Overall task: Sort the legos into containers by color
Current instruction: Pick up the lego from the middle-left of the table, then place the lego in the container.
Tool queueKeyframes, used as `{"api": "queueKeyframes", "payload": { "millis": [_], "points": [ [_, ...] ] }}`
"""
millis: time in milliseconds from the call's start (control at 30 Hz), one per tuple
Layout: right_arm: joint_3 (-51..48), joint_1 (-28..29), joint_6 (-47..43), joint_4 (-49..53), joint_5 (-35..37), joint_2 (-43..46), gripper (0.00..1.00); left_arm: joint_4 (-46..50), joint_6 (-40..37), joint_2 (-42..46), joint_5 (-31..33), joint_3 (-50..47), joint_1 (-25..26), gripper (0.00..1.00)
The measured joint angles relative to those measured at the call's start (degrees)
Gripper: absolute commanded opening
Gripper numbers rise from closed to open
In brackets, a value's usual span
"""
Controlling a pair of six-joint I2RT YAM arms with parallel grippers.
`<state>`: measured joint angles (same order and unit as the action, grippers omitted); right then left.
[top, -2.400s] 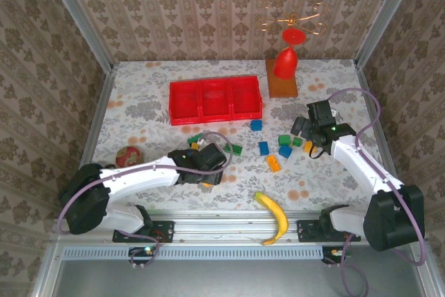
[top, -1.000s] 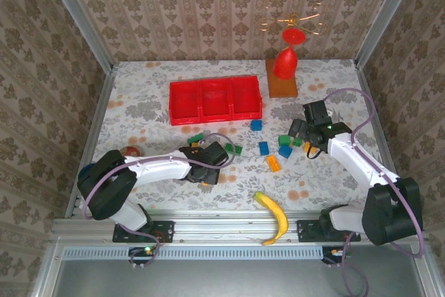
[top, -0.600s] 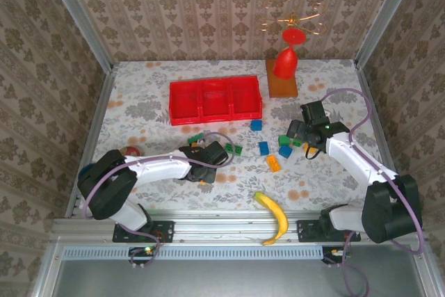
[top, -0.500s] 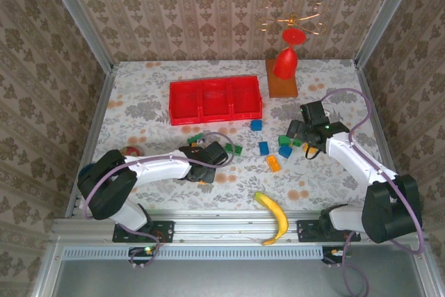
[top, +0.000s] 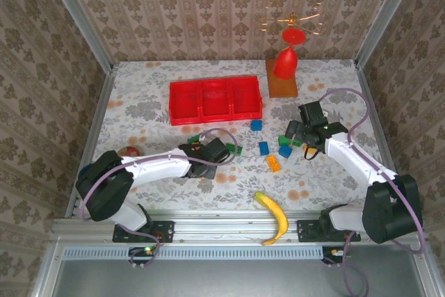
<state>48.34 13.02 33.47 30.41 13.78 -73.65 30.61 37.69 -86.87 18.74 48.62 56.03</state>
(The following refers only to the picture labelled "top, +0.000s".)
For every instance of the aluminium frame post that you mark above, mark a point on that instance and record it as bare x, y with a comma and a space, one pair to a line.
382, 15
81, 20

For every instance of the long orange lego brick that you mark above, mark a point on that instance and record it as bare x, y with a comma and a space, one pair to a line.
273, 163

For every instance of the grey metal panel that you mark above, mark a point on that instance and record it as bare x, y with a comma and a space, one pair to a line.
208, 279

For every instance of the red and cream ball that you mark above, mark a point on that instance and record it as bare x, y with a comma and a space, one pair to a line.
129, 151

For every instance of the small electronics board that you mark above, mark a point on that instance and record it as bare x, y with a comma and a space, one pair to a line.
333, 252
146, 251

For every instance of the long green lego brick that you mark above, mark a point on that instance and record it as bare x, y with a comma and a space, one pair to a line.
234, 149

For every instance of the small blue lego brick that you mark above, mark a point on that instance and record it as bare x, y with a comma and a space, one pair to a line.
257, 124

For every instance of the small orange lego brick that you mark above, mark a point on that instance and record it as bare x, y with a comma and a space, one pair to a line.
196, 147

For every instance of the aluminium table side rail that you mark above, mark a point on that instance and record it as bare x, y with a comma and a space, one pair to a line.
101, 102
365, 81

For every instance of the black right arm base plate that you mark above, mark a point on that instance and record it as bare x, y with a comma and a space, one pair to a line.
306, 231

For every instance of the yellow banana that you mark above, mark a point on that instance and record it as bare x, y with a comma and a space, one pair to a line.
278, 213

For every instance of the dark blue cup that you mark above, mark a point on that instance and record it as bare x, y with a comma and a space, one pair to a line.
86, 170

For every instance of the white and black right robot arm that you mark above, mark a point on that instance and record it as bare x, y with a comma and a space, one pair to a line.
351, 161

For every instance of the aluminium front rail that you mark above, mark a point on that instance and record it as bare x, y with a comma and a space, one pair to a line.
226, 227

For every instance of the red upturned goblet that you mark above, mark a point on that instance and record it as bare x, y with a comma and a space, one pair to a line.
285, 64

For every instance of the small green lego brick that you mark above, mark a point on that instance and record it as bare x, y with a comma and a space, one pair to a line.
296, 143
283, 140

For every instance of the wooden block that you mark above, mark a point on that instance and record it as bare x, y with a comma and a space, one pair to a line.
283, 88

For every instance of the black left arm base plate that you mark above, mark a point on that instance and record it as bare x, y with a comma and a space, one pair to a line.
165, 231

